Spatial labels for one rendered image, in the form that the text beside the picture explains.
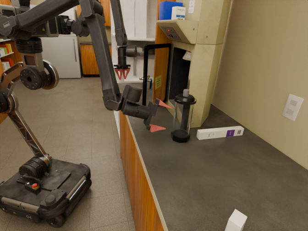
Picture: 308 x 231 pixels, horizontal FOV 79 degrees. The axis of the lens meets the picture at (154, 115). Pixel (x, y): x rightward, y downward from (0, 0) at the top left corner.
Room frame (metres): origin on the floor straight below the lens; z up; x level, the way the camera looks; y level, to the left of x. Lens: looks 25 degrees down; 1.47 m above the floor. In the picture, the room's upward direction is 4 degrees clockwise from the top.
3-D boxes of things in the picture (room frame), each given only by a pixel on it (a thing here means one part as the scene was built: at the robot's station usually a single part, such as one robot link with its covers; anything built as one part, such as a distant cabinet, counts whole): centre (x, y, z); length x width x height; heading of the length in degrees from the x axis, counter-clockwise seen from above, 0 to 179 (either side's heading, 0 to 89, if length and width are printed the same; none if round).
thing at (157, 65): (1.14, 0.00, 1.19); 0.30 x 0.01 x 0.40; 151
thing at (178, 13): (1.08, -0.09, 1.54); 0.05 x 0.05 x 0.06; 23
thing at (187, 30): (1.12, -0.08, 1.46); 0.32 x 0.11 x 0.10; 17
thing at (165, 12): (1.19, -0.05, 1.56); 0.10 x 0.10 x 0.09; 17
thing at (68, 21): (1.41, 0.62, 1.45); 0.09 x 0.08 x 0.12; 168
